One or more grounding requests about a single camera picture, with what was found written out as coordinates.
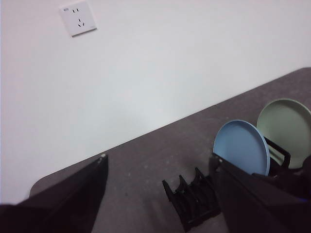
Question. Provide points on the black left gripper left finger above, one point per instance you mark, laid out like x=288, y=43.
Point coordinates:
x=60, y=208

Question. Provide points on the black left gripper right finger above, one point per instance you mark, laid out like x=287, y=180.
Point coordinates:
x=255, y=206

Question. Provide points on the blue round plate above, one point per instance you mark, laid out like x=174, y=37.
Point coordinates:
x=240, y=145

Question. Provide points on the black plastic plate rack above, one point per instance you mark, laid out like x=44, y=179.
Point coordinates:
x=192, y=201

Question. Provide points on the green round plate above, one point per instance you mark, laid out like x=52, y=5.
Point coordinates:
x=284, y=121

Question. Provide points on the white wall socket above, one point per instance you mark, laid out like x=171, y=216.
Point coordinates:
x=77, y=18

